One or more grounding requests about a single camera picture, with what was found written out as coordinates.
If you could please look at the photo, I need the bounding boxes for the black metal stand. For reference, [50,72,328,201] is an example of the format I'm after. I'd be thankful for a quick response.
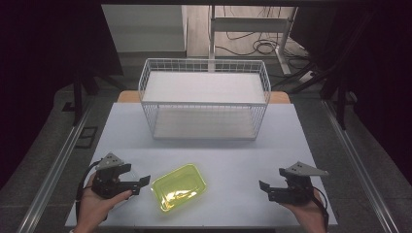
[271,61,359,130]
[61,62,128,127]

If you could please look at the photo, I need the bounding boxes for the wooden board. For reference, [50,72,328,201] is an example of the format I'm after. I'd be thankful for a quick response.
[117,89,292,105]

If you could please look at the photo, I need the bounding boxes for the yellow-green plastic tray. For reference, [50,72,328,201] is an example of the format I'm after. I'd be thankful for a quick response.
[151,163,208,213]

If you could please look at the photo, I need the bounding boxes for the white metal desk frame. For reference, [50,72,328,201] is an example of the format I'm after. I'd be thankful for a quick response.
[208,4,299,76]

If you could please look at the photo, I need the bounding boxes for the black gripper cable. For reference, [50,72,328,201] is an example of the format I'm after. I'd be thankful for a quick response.
[312,185,330,233]
[75,160,102,221]

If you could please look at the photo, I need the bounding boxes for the black floor cables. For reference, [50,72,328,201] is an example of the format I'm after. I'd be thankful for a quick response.
[215,5,312,71]

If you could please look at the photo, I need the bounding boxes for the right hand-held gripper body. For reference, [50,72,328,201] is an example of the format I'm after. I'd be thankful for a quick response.
[268,161,328,206]

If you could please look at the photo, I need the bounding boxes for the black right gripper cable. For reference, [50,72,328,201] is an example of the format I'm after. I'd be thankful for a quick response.
[312,185,330,233]

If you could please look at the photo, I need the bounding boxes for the white wire rack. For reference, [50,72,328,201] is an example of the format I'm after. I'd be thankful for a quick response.
[138,57,272,141]

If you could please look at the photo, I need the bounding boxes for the white cabinet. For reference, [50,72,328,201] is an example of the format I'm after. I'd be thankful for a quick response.
[101,4,189,54]

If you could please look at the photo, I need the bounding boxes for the black floor bracket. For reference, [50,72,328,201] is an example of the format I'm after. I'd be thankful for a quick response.
[75,125,99,150]

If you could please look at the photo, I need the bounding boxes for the white power strip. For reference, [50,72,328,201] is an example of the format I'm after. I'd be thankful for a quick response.
[298,70,316,83]

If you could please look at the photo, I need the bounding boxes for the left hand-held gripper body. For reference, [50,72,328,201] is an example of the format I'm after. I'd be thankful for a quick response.
[91,152,128,199]

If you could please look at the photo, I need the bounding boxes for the person's left hand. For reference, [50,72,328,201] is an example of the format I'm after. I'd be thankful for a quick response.
[75,174,133,233]

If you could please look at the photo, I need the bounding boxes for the person's right hand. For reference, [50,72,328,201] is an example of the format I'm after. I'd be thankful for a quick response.
[281,189,326,233]

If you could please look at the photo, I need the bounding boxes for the aluminium rail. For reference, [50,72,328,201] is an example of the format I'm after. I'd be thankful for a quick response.
[17,96,95,233]
[321,99,401,233]

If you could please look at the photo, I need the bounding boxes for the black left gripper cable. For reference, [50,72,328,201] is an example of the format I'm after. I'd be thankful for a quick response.
[75,160,102,221]

